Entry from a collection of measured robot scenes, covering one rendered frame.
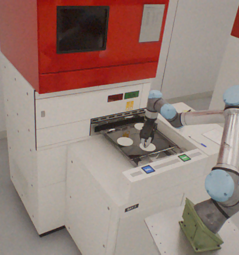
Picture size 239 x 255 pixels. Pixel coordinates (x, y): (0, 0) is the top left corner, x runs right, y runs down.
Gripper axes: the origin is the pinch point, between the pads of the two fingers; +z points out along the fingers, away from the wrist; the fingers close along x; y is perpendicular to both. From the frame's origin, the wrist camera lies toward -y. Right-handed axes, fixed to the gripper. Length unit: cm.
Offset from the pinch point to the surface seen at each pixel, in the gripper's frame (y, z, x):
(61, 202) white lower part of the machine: -10, 61, 51
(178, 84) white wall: 276, 65, 34
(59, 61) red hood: -17, -46, 50
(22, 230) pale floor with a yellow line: -21, 94, 78
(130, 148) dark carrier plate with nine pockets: -0.7, 3.9, 8.5
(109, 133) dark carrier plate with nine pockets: 8.1, 3.9, 27.0
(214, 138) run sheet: 28.5, -3.1, -37.0
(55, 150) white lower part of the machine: -14, 14, 54
